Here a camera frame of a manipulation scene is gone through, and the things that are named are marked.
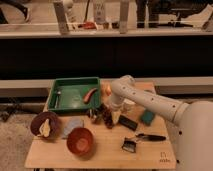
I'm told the dark grape bunch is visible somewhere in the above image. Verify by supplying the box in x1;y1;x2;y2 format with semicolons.
98;104;114;129

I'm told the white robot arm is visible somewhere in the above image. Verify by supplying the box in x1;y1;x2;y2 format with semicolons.
109;75;213;171

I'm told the white paper cup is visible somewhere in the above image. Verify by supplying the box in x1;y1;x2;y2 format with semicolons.
123;99;135;112

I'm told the black rectangular block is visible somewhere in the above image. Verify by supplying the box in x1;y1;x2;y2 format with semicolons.
119;115;138;131

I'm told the small metallic dark object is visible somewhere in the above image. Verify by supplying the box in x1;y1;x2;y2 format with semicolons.
87;109;98;122

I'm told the orange fruit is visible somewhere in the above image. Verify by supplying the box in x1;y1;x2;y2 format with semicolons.
104;85;112;96

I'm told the green sponge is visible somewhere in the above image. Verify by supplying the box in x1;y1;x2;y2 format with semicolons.
140;110;155;126

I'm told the orange carrot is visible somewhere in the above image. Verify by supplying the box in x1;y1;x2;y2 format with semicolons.
83;88;97;104

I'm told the black binder clip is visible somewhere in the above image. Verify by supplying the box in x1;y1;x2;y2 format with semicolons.
122;138;136;153

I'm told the orange-red bowl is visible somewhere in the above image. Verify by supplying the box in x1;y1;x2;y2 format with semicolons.
66;127;94;156

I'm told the green plastic tray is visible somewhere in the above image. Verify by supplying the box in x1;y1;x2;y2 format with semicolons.
47;77;101;113

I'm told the metal spoon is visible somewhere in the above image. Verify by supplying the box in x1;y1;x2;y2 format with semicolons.
54;90;61;108

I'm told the cream banana piece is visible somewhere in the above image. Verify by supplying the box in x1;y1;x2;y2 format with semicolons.
39;119;50;137

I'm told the black handled brush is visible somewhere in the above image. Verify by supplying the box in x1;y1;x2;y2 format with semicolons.
136;133;166;142

